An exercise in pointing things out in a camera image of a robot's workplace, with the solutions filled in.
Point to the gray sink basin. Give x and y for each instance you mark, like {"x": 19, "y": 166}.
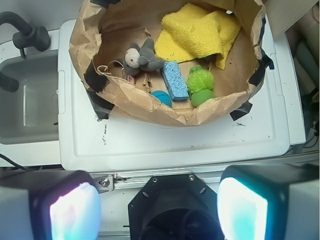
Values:
{"x": 30, "y": 114}

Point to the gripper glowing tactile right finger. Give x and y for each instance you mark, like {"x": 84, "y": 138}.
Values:
{"x": 270, "y": 202}

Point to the brown paper bag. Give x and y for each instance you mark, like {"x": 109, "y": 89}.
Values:
{"x": 104, "y": 30}

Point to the blue ball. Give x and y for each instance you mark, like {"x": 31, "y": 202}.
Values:
{"x": 163, "y": 97}

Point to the aluminum rail with bracket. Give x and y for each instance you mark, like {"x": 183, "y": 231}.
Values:
{"x": 108, "y": 181}

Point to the black camera mount housing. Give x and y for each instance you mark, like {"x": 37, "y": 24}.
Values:
{"x": 174, "y": 207}

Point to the gray plush mouse toy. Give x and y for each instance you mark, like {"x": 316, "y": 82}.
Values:
{"x": 139, "y": 58}

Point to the blue sponge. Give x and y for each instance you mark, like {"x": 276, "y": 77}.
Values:
{"x": 174, "y": 81}

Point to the black faucet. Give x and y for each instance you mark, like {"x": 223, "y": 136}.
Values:
{"x": 28, "y": 35}

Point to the white plastic bin lid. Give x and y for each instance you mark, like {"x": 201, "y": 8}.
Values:
{"x": 274, "y": 123}

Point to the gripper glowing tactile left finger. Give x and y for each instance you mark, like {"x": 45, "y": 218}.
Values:
{"x": 49, "y": 205}

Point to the green fuzzy plush toy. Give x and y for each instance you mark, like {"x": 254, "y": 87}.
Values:
{"x": 200, "y": 84}

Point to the yellow microfiber cloth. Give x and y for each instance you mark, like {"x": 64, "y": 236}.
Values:
{"x": 195, "y": 33}

